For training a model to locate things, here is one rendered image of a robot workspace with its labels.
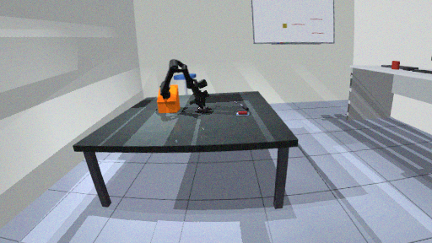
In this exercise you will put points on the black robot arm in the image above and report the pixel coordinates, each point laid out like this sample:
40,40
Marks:
165,86

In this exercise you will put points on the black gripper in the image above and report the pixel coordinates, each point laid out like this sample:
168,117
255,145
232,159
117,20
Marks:
199,101

